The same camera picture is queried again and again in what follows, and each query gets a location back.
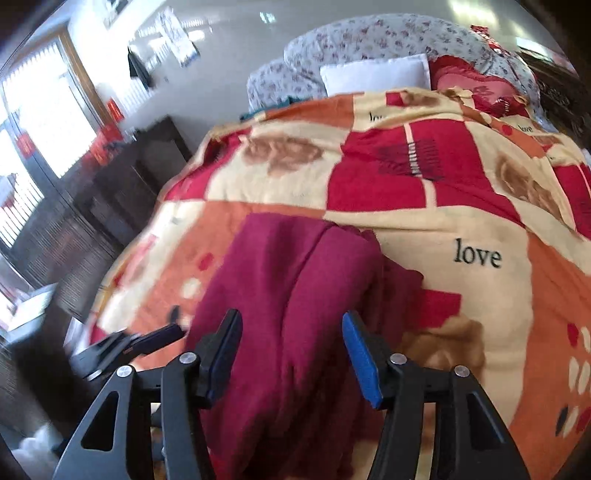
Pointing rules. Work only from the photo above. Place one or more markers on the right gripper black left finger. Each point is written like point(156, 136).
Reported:
point(113, 440)

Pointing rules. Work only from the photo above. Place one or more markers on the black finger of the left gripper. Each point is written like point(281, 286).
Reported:
point(156, 340)

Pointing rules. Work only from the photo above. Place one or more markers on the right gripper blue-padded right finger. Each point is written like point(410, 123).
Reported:
point(471, 439)

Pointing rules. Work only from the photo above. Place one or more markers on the maroon fleece garment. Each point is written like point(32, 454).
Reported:
point(293, 408)

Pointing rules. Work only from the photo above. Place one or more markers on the red gift box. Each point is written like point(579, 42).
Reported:
point(101, 148)

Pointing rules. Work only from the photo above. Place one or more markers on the red orange patterned blanket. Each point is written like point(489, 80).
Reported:
point(493, 212)

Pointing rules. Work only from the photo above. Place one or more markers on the red paper door decoration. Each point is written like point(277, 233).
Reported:
point(25, 145)

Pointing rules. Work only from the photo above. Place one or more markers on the dark hanging cloth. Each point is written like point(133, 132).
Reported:
point(137, 70)

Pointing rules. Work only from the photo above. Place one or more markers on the teal cloth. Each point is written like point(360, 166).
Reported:
point(282, 104)

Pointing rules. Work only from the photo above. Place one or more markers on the floral quilt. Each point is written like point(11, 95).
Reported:
point(296, 74)

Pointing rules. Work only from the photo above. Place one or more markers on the red embroidered pillow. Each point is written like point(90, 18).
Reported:
point(459, 80)

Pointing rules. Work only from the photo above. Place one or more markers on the white pillow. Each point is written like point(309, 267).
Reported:
point(375, 75)

